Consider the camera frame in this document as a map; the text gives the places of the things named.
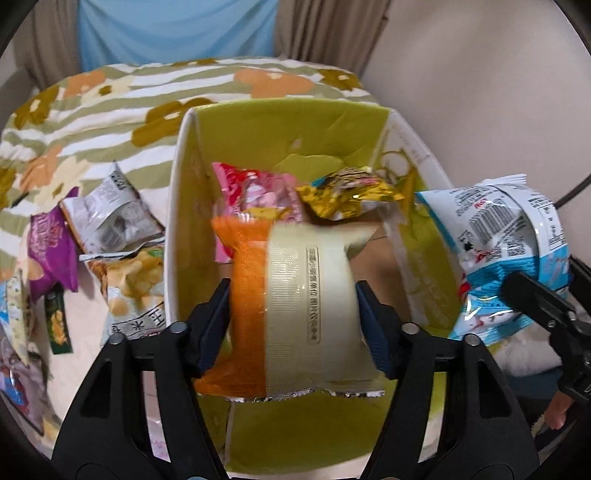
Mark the green cardboard box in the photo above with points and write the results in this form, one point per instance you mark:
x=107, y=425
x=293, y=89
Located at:
x=286, y=134

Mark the striped floral blanket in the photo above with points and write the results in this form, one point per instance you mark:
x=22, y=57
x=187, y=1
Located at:
x=115, y=110

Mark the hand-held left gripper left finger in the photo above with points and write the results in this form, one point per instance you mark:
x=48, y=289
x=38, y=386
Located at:
x=214, y=325

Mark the orange and cream snack packet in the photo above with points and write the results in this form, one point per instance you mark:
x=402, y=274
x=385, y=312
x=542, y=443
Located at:
x=300, y=300

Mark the white and blue snack packet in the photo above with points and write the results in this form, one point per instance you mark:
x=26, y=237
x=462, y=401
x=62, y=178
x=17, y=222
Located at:
x=489, y=230

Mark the corn puff snack packet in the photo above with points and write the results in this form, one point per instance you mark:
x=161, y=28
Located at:
x=134, y=286

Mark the blue curtain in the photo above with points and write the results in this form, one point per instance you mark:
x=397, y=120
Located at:
x=175, y=32

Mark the person's right hand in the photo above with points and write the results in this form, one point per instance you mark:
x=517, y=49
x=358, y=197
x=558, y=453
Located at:
x=555, y=410

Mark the dark green snack packet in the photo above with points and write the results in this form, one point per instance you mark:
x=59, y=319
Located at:
x=59, y=323

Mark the purple snack packet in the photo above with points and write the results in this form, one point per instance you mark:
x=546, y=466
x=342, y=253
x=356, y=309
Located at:
x=48, y=249

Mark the light blue snack packet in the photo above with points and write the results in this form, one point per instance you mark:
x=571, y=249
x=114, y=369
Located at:
x=11, y=318

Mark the purple and blue printed packet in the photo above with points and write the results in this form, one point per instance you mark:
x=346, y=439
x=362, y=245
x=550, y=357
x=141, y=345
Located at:
x=23, y=392

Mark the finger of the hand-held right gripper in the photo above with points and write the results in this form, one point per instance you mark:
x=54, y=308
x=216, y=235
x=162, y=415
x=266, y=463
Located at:
x=581, y=272
x=535, y=297

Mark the pink snack packet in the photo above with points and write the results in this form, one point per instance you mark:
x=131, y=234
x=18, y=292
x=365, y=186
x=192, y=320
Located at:
x=258, y=194

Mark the beige curtain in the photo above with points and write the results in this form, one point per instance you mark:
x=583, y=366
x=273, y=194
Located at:
x=46, y=41
x=328, y=32

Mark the yellow snack packet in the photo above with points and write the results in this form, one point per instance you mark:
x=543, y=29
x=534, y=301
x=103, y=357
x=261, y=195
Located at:
x=351, y=194

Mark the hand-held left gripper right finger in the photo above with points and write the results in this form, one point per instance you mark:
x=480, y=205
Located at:
x=375, y=334

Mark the grey and white snack packet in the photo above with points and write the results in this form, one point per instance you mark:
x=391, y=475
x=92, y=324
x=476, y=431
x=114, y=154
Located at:
x=108, y=212

